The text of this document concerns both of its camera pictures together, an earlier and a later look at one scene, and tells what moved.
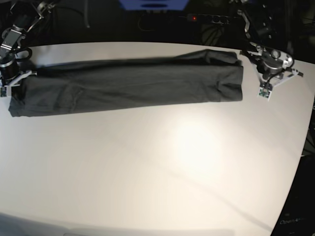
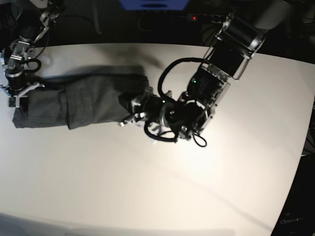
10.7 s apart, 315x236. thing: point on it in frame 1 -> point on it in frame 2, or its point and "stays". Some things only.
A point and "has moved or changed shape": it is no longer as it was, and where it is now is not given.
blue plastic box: [154, 5] stays
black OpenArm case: [297, 218] stays
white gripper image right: [267, 85] -> [147, 107]
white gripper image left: [9, 87] -> [20, 95]
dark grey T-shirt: [195, 76] has moved or changed shape
